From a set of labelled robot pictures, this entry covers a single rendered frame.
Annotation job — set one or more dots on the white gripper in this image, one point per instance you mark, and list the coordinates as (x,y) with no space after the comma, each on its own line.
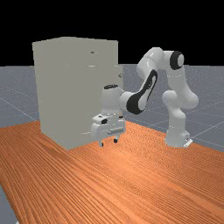
(106,128)

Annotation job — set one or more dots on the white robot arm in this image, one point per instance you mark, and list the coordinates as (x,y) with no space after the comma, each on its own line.
(175,96)

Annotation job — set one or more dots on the pale cabinet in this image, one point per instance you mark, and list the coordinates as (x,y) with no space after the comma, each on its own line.
(73,93)

